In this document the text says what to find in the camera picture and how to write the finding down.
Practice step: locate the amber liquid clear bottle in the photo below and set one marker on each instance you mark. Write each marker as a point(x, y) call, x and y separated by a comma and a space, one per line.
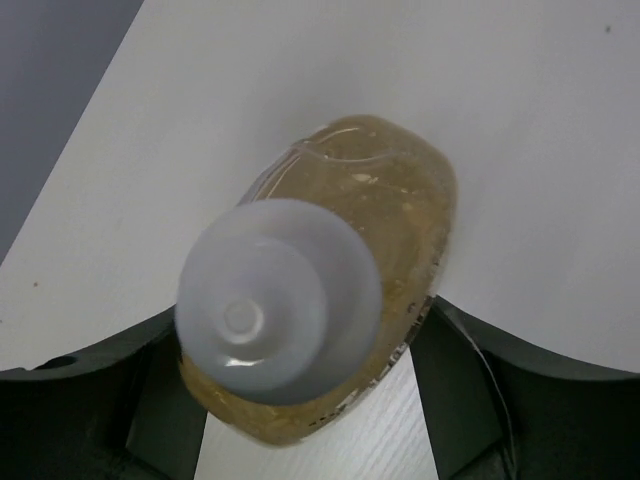
point(299, 300)

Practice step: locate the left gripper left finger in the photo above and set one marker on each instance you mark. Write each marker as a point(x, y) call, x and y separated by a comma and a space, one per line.
point(117, 409)

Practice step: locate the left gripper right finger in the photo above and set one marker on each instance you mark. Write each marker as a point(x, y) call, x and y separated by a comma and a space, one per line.
point(498, 407)

